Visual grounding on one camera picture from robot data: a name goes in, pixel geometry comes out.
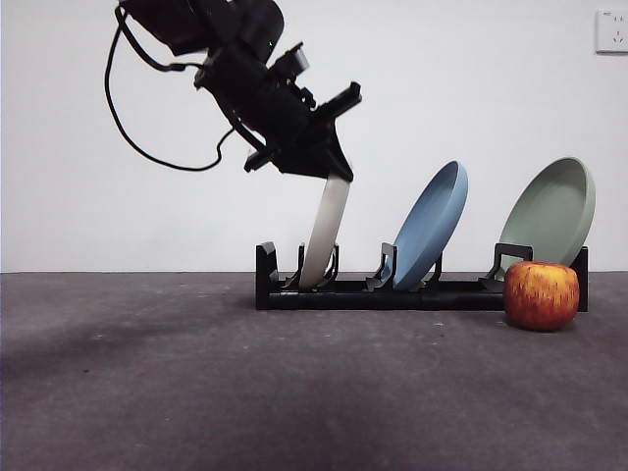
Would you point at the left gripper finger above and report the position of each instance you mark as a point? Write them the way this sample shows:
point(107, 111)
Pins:
point(304, 162)
point(338, 157)

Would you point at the cream yellow plate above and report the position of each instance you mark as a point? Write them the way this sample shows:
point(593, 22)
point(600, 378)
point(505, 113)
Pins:
point(321, 230)

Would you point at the red yellow apple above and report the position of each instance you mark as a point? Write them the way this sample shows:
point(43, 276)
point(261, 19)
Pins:
point(542, 297)

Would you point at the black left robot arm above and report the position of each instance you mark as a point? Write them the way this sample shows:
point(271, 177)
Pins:
point(221, 19)

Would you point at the blue plate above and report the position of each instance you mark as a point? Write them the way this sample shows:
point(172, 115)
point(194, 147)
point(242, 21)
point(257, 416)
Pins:
point(432, 230)

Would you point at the black plate rack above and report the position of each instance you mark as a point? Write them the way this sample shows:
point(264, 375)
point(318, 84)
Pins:
point(392, 300)

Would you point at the green plate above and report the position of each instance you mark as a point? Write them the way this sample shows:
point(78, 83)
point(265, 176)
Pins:
point(549, 216)

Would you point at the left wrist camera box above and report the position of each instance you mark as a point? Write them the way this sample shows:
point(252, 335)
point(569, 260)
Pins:
point(293, 58)

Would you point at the white wall socket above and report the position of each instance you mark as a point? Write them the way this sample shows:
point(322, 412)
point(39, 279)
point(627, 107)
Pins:
point(613, 32)

